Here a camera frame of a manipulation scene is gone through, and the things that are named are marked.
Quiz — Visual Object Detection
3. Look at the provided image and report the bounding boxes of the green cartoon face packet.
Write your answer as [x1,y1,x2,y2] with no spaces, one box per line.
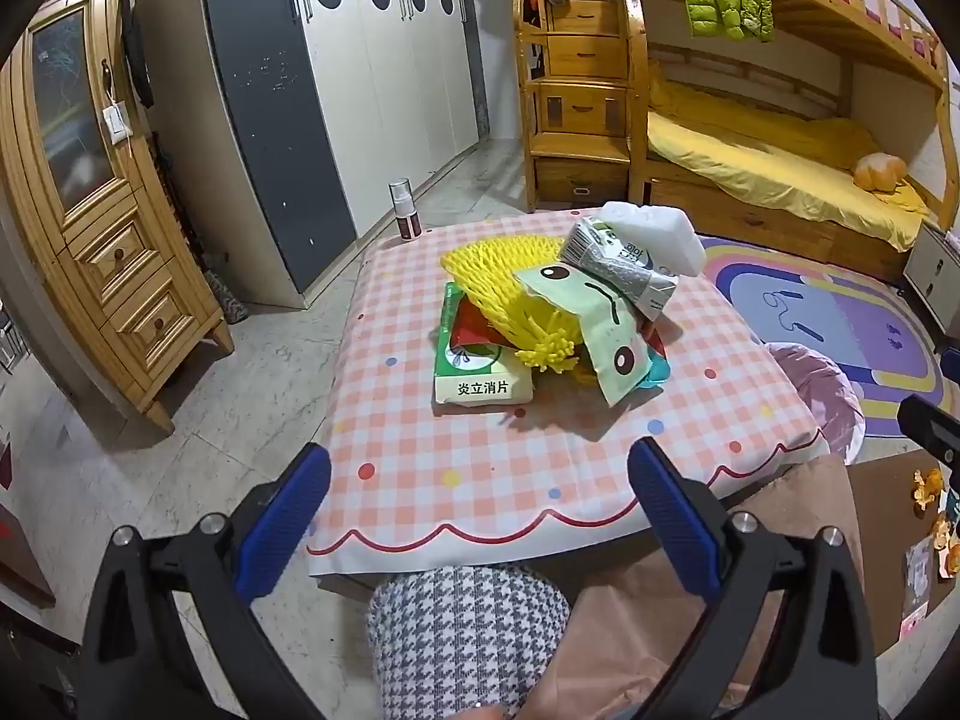
[514,259,661,407]

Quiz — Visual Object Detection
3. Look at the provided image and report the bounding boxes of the bin with pink bag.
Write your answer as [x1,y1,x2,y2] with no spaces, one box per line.
[765,341,867,466]

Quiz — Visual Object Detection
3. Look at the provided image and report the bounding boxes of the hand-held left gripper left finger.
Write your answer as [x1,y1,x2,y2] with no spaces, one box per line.
[79,442,335,720]

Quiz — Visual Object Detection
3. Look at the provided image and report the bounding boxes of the orange plush pillow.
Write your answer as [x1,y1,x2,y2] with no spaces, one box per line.
[855,152,908,192]

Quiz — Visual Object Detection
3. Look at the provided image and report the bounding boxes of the white foam block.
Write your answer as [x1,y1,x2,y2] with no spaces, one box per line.
[600,201,706,275]

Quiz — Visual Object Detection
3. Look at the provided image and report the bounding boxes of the green medicine box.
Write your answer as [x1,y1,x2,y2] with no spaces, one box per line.
[433,281,535,415]

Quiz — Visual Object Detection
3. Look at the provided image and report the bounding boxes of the wooden stair drawers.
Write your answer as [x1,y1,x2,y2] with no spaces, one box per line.
[512,0,650,215]

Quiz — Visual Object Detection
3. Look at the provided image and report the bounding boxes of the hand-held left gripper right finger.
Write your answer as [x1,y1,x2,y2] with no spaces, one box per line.
[626,435,882,720]

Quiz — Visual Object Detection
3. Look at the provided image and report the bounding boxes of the white and grey wardrobe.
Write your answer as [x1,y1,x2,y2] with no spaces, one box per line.
[199,0,481,308]

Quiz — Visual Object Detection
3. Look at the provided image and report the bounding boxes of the wooden bunk bed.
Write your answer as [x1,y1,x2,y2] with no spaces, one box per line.
[622,0,953,286]

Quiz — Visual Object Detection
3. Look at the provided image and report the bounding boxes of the pink printed packet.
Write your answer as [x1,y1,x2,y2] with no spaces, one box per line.
[900,540,935,635]

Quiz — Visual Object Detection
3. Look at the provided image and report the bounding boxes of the yellow bed sheet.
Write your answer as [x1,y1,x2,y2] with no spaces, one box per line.
[646,79,931,252]

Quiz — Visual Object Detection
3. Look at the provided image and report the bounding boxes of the houndstooth trouser leg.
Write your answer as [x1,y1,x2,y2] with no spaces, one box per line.
[366,566,571,720]

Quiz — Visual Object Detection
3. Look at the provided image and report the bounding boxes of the white spray bottle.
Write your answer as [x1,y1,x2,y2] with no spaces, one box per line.
[388,178,418,242]

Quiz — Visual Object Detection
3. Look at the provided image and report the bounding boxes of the dark patterned cloth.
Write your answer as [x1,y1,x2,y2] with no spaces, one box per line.
[202,266,248,325]

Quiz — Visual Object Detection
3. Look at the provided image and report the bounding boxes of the grey milk carton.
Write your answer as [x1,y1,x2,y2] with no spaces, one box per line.
[559,216,680,323]

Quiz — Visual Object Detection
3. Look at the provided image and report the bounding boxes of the purple cartoon rug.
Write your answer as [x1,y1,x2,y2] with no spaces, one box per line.
[697,235,946,440]

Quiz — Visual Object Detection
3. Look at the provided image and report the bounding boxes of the wooden cabinet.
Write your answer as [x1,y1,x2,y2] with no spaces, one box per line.
[0,0,235,434]

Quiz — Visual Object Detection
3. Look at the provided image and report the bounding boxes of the dark hanging cloth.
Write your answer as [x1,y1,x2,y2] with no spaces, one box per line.
[122,0,155,110]

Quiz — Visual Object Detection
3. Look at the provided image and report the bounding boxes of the pink checkered tablecloth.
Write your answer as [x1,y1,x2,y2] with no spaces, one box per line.
[306,206,830,578]

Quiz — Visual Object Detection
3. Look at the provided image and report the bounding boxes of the white bedside cabinet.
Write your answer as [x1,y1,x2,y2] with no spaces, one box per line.
[902,225,960,331]

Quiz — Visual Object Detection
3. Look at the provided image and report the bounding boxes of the brown paper bag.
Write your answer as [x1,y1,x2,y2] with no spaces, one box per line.
[517,454,901,720]

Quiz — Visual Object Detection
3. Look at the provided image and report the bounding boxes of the yellow foam fruit net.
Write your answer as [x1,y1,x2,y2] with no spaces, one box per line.
[441,235,593,374]

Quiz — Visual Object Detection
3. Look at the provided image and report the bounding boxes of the torn red carton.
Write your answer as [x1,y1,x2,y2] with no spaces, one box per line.
[450,298,668,361]

